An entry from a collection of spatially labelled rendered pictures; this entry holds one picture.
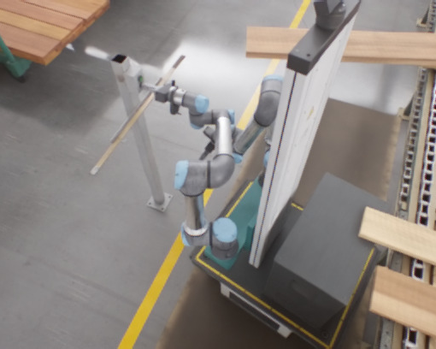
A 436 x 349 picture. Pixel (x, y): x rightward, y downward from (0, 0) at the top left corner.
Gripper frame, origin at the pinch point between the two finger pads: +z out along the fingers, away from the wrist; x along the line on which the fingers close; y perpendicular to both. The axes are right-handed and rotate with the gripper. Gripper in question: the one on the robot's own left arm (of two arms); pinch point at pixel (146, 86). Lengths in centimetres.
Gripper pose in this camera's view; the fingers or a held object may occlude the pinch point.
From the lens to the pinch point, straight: 176.1
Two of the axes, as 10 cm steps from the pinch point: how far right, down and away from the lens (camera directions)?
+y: 1.5, -8.2, -5.5
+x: -3.6, 4.8, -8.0
